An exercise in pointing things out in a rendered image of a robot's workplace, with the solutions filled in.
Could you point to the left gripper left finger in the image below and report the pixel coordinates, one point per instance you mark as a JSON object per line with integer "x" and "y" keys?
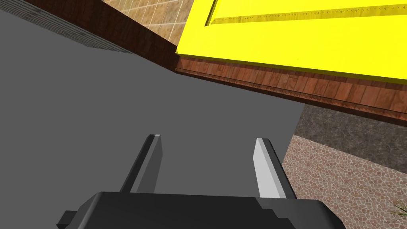
{"x": 147, "y": 168}

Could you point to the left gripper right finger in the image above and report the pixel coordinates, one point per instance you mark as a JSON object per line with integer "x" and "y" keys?
{"x": 270, "y": 171}

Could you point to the yellow door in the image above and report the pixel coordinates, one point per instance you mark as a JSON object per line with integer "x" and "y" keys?
{"x": 302, "y": 41}

